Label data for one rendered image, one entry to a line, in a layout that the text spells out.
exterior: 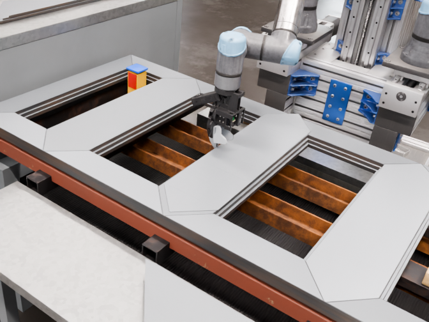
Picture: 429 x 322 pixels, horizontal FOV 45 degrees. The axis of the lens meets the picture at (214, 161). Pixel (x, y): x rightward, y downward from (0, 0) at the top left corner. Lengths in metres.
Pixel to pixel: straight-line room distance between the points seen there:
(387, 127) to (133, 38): 1.10
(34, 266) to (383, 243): 0.86
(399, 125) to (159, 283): 1.13
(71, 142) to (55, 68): 0.48
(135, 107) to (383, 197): 0.86
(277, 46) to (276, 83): 0.61
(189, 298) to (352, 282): 0.37
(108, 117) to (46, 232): 0.48
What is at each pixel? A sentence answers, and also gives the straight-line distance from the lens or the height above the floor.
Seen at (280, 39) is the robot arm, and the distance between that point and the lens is 1.54.
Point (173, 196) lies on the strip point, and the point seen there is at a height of 0.85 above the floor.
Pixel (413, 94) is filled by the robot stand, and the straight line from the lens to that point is 1.92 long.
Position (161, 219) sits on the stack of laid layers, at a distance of 1.34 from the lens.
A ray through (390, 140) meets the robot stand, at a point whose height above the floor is 0.77.
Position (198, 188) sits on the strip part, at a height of 0.85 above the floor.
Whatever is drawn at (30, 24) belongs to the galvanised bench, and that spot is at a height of 1.05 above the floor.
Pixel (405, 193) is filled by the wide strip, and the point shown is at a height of 0.85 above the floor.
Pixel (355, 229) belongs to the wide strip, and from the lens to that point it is 1.40.
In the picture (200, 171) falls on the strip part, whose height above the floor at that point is 0.85.
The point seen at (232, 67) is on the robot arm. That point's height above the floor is 1.13.
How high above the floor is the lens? 1.68
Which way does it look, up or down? 32 degrees down
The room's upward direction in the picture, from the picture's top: 7 degrees clockwise
